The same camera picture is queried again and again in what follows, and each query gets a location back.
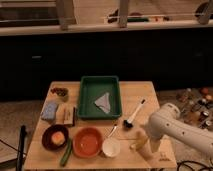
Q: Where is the dark brown bowl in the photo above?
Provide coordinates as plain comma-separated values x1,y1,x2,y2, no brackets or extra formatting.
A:
42,124,69,151

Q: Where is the grey folded cloth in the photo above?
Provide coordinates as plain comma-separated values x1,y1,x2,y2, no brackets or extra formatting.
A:
94,92,111,114

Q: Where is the orange bowl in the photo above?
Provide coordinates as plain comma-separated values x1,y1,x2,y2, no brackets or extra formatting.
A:
73,127,103,158

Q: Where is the blue sponge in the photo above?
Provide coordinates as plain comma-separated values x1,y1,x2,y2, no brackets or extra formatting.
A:
41,101,58,120

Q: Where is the small jar of dark berries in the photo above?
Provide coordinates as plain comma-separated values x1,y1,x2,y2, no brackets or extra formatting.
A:
51,87,68,102

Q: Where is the orange fruit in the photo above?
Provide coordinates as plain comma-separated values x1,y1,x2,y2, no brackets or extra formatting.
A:
51,131,65,146

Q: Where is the wooden block with black edge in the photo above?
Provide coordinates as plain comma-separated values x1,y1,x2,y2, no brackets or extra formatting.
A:
56,105,75,127

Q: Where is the green cucumber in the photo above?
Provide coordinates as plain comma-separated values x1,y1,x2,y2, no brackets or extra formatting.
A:
60,138,72,167

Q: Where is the black stand pole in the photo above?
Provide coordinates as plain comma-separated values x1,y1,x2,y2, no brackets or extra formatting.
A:
16,125,27,171

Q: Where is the green plastic tray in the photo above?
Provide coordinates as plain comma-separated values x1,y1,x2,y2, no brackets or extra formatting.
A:
77,76,122,120

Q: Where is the black and white brush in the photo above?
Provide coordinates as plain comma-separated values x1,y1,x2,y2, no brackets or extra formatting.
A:
123,99,146,129

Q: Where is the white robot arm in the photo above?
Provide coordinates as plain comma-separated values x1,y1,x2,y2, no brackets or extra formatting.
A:
142,103,213,158

